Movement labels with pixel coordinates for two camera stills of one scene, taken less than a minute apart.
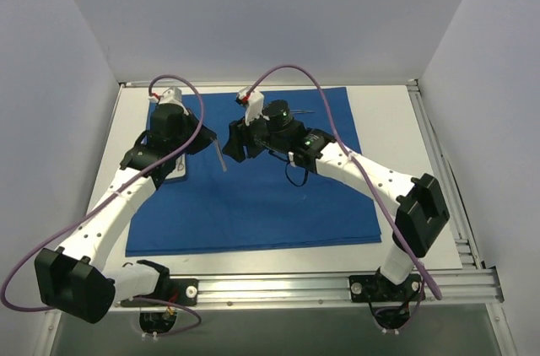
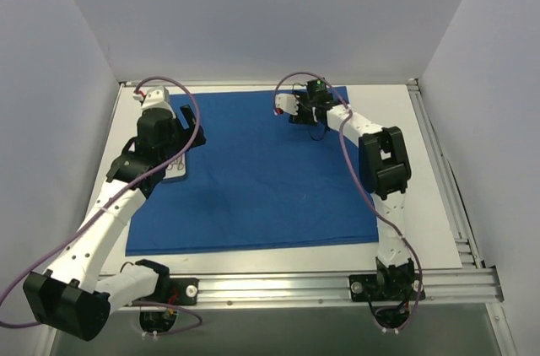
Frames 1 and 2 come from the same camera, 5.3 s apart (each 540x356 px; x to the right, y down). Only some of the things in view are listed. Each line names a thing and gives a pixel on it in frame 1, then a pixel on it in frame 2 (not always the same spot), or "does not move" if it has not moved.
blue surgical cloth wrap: (224, 203) does not move
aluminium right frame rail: (456, 213) does not move
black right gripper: (244, 139) → (302, 112)
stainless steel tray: (180, 168) does not move
